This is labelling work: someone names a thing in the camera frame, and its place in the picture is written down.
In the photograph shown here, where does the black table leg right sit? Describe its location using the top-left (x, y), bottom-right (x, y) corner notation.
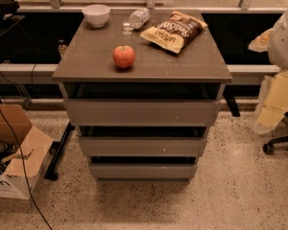
top-left (224, 86), bottom-right (240, 117)

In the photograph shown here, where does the grey middle drawer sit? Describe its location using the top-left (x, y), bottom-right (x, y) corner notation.
top-left (79, 137), bottom-right (207, 156)

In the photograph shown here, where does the open cardboard box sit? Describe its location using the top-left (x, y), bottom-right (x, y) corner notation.
top-left (0, 104), bottom-right (53, 199)

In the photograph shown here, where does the grey bottom drawer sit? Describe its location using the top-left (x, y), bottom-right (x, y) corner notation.
top-left (89, 164), bottom-right (197, 179)

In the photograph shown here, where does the red apple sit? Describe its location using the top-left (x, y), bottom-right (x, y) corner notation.
top-left (112, 45), bottom-right (135, 69)

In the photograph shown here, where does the black table leg left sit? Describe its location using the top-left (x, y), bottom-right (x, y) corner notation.
top-left (44, 123), bottom-right (74, 181)

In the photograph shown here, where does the black floor cable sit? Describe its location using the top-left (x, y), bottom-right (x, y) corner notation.
top-left (0, 62), bottom-right (54, 230)

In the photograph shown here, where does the brown yellow chip bag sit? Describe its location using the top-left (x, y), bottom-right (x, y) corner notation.
top-left (140, 11), bottom-right (207, 54)

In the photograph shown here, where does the white bowl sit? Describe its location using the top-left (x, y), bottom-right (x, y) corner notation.
top-left (82, 5), bottom-right (110, 27)

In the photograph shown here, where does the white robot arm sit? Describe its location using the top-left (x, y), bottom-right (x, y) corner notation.
top-left (249, 9), bottom-right (288, 134)

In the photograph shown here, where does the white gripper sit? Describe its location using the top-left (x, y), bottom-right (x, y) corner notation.
top-left (252, 70), bottom-right (288, 134)

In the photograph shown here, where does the black office chair base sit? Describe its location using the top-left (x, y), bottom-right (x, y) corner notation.
top-left (262, 110), bottom-right (288, 155)

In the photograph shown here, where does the clear plastic water bottle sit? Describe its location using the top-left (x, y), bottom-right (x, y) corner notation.
top-left (123, 8), bottom-right (150, 30)

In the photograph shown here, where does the black table leg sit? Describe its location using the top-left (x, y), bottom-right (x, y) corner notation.
top-left (224, 86), bottom-right (240, 117)
top-left (44, 123), bottom-right (74, 181)

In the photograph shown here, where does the grey top drawer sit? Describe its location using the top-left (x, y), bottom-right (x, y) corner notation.
top-left (64, 99), bottom-right (220, 127)

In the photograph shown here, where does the grey drawer cabinet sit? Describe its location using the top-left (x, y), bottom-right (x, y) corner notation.
top-left (53, 10), bottom-right (232, 182)

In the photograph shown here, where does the grey drawer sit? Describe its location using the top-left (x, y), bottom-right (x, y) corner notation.
top-left (79, 137), bottom-right (207, 156)
top-left (64, 99), bottom-right (220, 127)
top-left (89, 164), bottom-right (197, 179)

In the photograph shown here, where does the small bottle behind cabinet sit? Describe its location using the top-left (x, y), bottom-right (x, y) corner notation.
top-left (58, 39), bottom-right (67, 57)

